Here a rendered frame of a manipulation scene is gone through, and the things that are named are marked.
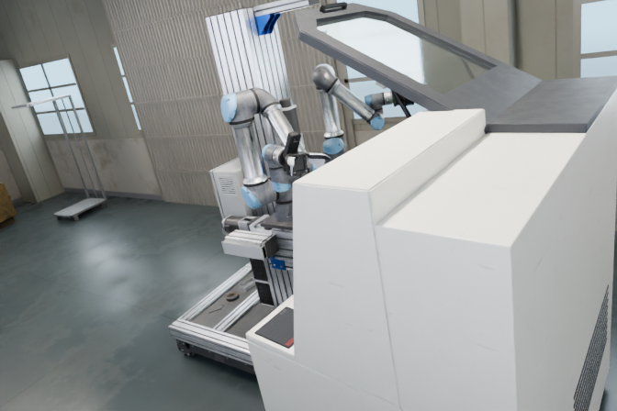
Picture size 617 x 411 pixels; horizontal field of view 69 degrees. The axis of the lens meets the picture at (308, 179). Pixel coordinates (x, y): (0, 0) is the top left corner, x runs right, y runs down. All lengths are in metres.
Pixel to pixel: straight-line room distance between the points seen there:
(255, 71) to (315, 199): 1.29
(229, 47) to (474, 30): 1.81
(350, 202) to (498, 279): 0.33
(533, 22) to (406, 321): 2.89
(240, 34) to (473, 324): 1.72
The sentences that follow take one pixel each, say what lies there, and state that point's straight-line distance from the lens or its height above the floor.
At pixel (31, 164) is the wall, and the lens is 8.56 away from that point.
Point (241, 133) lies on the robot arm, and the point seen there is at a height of 1.51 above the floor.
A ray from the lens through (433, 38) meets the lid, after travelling 2.28.
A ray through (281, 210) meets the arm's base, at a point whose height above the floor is 1.09.
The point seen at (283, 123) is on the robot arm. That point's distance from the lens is 1.97.
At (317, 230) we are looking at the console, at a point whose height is 1.43.
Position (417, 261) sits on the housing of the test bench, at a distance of 0.97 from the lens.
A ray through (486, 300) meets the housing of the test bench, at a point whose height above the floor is 1.34.
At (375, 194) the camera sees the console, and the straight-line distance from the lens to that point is 0.98.
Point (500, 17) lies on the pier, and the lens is 3.42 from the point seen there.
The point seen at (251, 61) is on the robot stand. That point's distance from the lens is 2.26.
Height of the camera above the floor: 1.89
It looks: 18 degrees down
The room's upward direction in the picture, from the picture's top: 11 degrees counter-clockwise
